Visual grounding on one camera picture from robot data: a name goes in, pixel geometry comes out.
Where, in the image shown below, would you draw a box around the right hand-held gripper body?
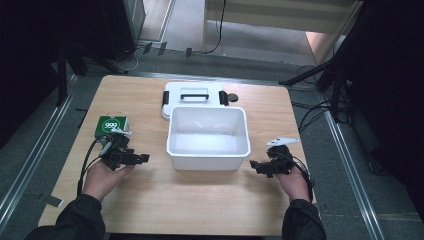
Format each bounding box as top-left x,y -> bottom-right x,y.
265,136 -> 300,178

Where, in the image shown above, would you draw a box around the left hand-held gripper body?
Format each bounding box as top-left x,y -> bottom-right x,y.
99,127 -> 138,172

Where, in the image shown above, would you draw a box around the person's right hand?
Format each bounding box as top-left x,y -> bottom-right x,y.
274,164 -> 312,203

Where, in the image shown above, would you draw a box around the person's left hand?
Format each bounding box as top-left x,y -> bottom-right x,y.
82,159 -> 136,203

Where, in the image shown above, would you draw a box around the green printed box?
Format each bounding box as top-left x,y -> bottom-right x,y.
94,115 -> 133,139

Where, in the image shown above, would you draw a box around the white plastic storage box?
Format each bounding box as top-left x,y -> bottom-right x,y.
165,105 -> 252,172

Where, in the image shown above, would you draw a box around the grey tape strip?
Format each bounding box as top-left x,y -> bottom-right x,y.
44,194 -> 64,208

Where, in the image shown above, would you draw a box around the black tripod stand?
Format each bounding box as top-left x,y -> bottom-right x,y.
278,0 -> 384,124

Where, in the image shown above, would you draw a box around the dark cabinet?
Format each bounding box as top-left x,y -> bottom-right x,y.
99,0 -> 147,62

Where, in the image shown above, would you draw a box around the light wooden furniture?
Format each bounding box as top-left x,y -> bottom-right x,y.
202,0 -> 364,65

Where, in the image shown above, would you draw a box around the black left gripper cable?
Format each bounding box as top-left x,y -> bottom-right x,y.
76,134 -> 114,198

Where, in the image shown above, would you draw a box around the black floor cables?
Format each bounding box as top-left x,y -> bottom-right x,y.
291,64 -> 336,134

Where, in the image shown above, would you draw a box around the metal floor rail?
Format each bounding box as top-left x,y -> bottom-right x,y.
0,74 -> 78,232
320,109 -> 386,240

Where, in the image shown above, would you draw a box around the white lid with black handle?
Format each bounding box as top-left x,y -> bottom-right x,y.
161,81 -> 231,121

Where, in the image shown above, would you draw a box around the white floor cable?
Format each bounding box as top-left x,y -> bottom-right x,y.
112,45 -> 148,73

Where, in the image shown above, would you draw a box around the black hanging cable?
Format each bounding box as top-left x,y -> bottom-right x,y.
200,0 -> 228,55

